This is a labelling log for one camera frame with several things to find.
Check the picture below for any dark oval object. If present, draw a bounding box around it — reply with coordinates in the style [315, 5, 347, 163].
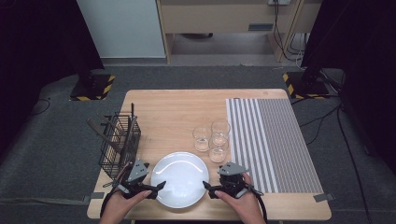
[180, 32, 215, 40]

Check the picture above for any cable bundle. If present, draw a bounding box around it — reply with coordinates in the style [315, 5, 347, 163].
[288, 32, 310, 70]

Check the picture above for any white plate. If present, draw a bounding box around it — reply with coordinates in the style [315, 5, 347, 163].
[150, 151, 210, 210]

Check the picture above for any person's left hand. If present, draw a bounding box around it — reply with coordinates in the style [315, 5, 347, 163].
[99, 189, 153, 224]

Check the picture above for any black yellow striped stand base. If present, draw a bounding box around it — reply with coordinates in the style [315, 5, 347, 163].
[282, 71, 331, 101]
[69, 73, 116, 102]

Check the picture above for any left hand-held gripper cable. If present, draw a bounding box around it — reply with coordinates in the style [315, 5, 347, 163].
[100, 161, 134, 218]

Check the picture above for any hand-held gripper cable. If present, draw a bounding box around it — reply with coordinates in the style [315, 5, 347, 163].
[247, 183, 269, 223]
[100, 161, 134, 218]

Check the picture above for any black curtain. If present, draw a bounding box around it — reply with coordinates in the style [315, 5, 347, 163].
[300, 0, 396, 175]
[0, 0, 106, 157]

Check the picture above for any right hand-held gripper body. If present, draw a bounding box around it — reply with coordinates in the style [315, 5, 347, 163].
[214, 161, 254, 200]

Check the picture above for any clear drinking glass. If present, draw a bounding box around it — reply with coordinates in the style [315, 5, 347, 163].
[208, 136, 230, 163]
[191, 125, 214, 153]
[210, 119, 232, 146]

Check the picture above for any black hanging cable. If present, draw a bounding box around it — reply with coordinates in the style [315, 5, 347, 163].
[273, 3, 302, 63]

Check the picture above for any steel fork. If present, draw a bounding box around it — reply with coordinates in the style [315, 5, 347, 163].
[96, 113, 127, 135]

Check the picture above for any person's right hand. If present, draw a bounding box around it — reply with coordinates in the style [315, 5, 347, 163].
[214, 172, 267, 224]

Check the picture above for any black floor cable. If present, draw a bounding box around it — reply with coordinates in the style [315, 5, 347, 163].
[29, 97, 51, 118]
[335, 105, 373, 224]
[306, 115, 328, 147]
[298, 104, 342, 129]

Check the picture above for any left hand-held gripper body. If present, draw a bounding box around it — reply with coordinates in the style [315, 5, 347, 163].
[118, 158, 157, 200]

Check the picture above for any grey floor strap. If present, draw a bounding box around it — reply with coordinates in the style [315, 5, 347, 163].
[0, 196, 92, 206]

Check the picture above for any white panel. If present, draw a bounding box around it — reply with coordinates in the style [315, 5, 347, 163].
[76, 0, 166, 59]

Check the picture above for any wooden desk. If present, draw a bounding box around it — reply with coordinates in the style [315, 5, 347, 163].
[155, 0, 323, 64]

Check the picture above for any black wire basket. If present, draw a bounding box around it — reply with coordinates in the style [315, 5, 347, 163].
[96, 103, 142, 181]

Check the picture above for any striped placemat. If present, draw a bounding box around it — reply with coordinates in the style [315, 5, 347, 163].
[225, 97, 325, 194]

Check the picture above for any right hand-held gripper cable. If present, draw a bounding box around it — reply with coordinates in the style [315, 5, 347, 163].
[247, 183, 269, 223]

